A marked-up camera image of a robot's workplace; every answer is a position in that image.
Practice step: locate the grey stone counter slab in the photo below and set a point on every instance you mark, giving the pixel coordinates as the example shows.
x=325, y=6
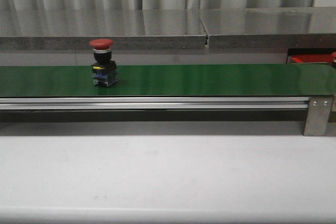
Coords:
x=129, y=29
x=270, y=28

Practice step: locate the aluminium conveyor side rail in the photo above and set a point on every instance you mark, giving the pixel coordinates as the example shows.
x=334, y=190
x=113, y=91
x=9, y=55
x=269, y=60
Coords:
x=144, y=103

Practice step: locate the green conveyor belt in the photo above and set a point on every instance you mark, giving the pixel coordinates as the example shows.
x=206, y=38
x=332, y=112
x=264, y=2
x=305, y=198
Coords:
x=172, y=80

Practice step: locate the red plastic tray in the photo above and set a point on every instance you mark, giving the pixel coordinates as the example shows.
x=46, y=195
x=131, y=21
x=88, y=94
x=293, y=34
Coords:
x=319, y=58

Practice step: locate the steel conveyor support bracket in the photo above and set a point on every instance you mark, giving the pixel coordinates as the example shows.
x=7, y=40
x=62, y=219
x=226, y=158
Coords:
x=319, y=109

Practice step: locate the grey stone counter slab right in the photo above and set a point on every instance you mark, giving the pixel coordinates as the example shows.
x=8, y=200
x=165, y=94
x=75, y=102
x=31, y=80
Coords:
x=270, y=28

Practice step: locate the grey stone counter slab left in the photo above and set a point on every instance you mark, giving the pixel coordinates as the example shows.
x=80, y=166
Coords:
x=129, y=29

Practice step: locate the red mushroom push button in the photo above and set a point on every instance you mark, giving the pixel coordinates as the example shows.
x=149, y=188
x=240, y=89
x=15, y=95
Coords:
x=333, y=55
x=104, y=70

